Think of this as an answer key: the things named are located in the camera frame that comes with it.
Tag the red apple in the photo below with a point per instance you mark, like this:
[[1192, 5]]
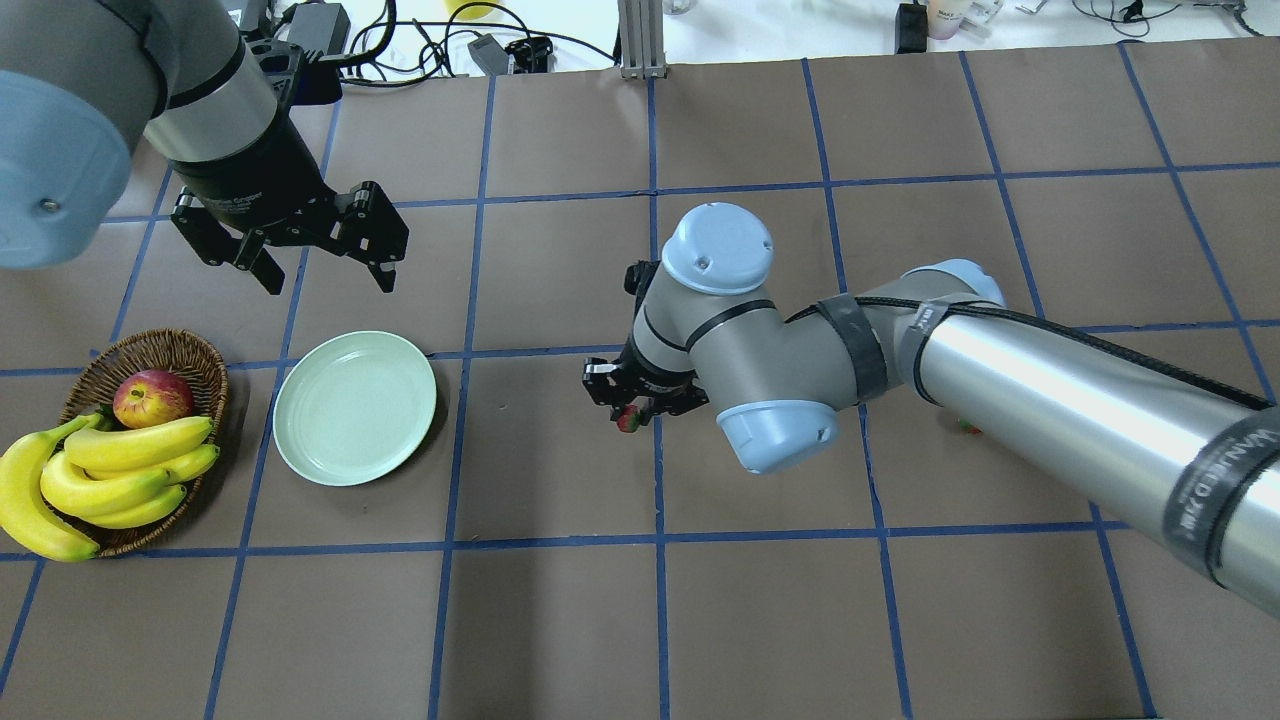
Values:
[[152, 397]]

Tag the yellow banana bunch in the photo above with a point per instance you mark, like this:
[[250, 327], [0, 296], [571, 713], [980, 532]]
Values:
[[60, 483]]

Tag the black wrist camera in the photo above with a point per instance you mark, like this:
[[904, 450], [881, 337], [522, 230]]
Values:
[[300, 77], [639, 277]]

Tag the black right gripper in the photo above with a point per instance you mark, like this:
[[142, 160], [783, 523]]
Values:
[[652, 385]]

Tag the black power adapter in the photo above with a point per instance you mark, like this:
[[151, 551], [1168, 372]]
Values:
[[317, 27]]

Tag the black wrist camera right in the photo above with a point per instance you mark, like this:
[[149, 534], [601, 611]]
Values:
[[639, 277]]

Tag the light green plate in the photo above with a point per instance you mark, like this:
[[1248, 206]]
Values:
[[354, 408]]

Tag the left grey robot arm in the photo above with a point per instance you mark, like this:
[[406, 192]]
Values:
[[84, 81]]

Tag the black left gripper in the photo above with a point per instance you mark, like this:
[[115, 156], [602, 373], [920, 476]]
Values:
[[258, 180]]

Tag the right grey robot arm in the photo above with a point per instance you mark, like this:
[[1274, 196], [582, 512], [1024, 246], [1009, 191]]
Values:
[[1189, 462]]

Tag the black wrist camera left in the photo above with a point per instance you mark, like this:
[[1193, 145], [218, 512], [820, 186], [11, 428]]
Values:
[[300, 77]]

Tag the aluminium profile post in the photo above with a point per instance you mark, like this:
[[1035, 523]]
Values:
[[640, 31]]

